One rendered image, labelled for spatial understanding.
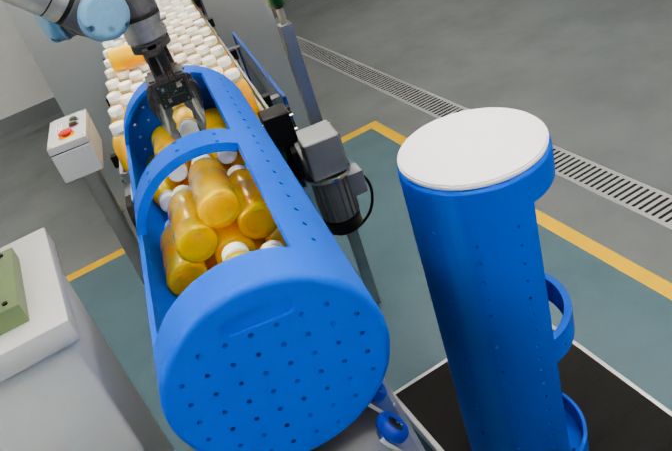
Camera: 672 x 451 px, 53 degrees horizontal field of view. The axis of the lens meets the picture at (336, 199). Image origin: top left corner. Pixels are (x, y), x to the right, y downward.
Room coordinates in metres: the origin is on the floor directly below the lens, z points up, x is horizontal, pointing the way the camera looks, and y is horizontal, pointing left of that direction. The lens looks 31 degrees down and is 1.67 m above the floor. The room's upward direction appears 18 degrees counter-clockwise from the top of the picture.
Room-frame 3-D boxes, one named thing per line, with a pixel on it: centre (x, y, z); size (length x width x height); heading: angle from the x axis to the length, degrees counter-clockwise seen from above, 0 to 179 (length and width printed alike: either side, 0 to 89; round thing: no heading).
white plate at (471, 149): (1.08, -0.27, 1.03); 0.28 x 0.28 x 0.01
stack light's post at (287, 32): (1.97, -0.02, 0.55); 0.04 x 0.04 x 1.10; 9
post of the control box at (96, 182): (1.69, 0.60, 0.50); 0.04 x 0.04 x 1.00; 9
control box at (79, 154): (1.69, 0.60, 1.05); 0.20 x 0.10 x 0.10; 9
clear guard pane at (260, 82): (2.20, 0.11, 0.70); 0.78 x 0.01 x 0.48; 9
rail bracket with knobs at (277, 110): (1.61, 0.09, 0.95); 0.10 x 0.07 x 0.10; 99
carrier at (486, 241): (1.08, -0.27, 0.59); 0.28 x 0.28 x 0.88
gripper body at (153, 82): (1.23, 0.23, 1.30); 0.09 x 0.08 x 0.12; 9
